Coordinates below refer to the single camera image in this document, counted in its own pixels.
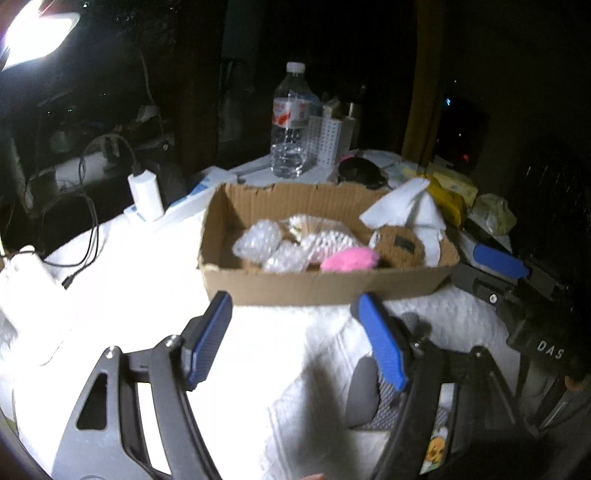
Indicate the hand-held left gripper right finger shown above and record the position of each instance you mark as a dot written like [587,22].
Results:
[383,344]

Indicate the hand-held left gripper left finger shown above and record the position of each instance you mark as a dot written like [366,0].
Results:
[210,344]

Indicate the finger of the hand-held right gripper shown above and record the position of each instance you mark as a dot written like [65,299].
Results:
[475,282]
[501,261]

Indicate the grey sock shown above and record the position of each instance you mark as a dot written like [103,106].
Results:
[367,392]

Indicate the cardboard box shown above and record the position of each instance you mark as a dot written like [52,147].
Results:
[323,286]

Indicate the brown plush pouch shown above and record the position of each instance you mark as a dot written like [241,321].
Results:
[399,247]

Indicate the pink fluffy cloth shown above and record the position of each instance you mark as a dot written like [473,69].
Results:
[348,259]

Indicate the white diaper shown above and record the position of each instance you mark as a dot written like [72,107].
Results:
[422,207]

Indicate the tissue pack with yellow print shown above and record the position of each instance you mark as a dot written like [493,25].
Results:
[436,450]

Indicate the beige fan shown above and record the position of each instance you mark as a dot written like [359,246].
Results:
[307,224]

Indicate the person's right hand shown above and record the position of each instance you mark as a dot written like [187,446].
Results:
[575,382]

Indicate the person's left hand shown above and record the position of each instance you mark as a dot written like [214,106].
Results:
[314,476]

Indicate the pale crumpled tissue pack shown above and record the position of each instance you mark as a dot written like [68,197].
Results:
[496,213]

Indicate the pale yellow tissue box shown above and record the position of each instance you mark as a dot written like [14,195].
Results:
[455,182]

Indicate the dark cabinet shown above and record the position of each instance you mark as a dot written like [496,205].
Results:
[554,184]

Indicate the dark screen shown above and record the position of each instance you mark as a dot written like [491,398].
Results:
[461,138]

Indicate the white power strip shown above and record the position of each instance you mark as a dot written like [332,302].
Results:
[184,205]

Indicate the black round object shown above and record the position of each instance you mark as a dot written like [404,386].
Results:
[360,171]

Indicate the white charger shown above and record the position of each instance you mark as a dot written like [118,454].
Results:
[145,194]

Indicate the yellow curtain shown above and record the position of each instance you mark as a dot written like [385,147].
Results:
[420,92]

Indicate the white perforated container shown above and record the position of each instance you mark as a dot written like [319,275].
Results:
[325,138]

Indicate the metal cup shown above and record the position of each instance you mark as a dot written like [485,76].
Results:
[353,113]

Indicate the clear plastic water bottle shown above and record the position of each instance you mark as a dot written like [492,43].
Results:
[291,124]

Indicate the white desk lamp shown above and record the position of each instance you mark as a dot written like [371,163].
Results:
[37,27]

